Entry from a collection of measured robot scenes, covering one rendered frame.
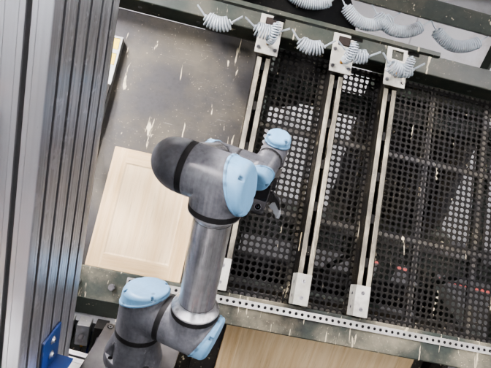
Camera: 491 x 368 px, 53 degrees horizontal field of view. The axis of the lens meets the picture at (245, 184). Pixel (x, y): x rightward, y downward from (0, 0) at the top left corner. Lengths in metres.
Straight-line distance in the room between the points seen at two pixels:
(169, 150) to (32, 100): 0.33
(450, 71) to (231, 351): 1.62
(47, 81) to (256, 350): 1.84
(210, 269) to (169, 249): 0.91
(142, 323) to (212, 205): 0.40
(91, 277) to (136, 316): 0.75
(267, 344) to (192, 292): 1.26
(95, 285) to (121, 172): 0.45
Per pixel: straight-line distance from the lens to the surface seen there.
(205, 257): 1.06
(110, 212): 2.01
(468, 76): 2.48
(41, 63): 0.74
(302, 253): 2.00
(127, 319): 1.26
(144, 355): 1.32
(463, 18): 2.92
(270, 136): 1.40
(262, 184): 1.34
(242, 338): 2.33
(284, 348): 2.38
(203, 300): 1.14
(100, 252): 2.00
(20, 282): 0.88
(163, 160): 0.99
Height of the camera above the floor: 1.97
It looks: 20 degrees down
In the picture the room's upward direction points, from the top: 15 degrees clockwise
